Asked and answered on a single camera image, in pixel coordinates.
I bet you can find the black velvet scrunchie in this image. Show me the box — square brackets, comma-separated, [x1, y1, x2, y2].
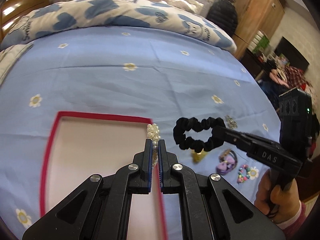
[173, 117, 226, 153]

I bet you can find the white pearl bracelet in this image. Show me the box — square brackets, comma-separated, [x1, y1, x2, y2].
[146, 122, 162, 169]

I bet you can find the wooden wardrobe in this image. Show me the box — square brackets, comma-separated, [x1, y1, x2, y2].
[232, 0, 286, 60]

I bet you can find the silver chain necklace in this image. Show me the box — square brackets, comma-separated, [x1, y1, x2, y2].
[224, 115, 238, 130]

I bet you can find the pile of clothes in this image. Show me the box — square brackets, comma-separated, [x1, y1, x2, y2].
[257, 55, 313, 111]

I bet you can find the purple bow hair tie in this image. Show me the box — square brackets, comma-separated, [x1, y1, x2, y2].
[216, 148, 238, 175]

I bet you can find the blue heart patterned duvet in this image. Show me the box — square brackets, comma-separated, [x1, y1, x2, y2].
[1, 0, 237, 53]

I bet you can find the yellow hair clip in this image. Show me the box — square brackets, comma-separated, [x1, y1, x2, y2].
[191, 150, 208, 164]

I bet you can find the colourful bead bracelet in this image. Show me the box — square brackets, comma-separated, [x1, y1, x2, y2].
[236, 164, 252, 184]

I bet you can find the black television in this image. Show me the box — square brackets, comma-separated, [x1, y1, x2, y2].
[274, 37, 310, 73]

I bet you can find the wooden dresser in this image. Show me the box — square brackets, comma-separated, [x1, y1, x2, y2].
[1, 0, 49, 41]

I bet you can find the red-rimmed white tray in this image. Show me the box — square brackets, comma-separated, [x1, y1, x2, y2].
[40, 111, 168, 239]

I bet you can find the blue floral bed sheet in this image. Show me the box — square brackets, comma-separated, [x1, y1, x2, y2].
[1, 27, 280, 238]

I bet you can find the right hand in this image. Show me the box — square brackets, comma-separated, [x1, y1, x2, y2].
[254, 170, 301, 224]

